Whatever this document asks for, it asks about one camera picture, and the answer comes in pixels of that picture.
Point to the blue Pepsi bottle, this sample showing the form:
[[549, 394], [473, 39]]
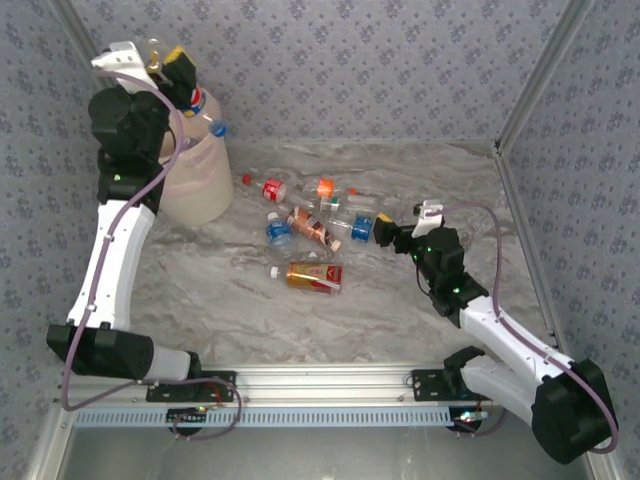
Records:
[[200, 107]]

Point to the blue label QR code bottle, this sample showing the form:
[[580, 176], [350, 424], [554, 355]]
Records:
[[362, 228]]

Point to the copper brown coffee bottle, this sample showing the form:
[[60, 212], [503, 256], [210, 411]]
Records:
[[312, 227]]

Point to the red label cola bottle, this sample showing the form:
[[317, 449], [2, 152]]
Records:
[[273, 190]]

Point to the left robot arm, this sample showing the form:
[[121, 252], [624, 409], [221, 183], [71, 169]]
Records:
[[115, 270]]

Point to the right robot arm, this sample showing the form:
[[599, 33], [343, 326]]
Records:
[[565, 415]]

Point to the pale pink lined waste bin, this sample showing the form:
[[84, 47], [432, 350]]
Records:
[[200, 175]]

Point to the clear bottle orange cap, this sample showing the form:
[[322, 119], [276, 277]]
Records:
[[362, 201]]

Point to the small bottle green cap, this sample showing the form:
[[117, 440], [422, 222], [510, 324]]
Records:
[[330, 206]]

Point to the clear bottle orange band label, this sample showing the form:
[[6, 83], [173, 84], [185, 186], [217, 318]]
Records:
[[325, 187]]

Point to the gold red tea bottle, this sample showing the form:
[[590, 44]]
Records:
[[312, 277]]

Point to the blue label water bottle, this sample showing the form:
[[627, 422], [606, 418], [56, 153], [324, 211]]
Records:
[[279, 234]]

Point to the black LED control board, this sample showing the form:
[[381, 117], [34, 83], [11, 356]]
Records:
[[470, 419], [187, 416]]

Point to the grey metal base panel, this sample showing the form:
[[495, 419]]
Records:
[[320, 455]]

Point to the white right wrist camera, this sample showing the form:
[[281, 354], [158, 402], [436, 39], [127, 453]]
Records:
[[427, 215]]

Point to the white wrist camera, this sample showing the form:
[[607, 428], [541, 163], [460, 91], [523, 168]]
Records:
[[120, 60], [427, 215]]

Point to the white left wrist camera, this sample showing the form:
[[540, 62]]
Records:
[[120, 60]]

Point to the aluminium side rail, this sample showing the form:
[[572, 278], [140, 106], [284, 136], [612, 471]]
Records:
[[512, 190]]

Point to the aluminium frame post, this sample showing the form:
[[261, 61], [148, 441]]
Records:
[[544, 70], [75, 20]]

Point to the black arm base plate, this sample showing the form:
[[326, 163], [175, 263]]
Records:
[[220, 387], [425, 387]]

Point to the aluminium front rail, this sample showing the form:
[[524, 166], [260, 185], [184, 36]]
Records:
[[325, 382]]

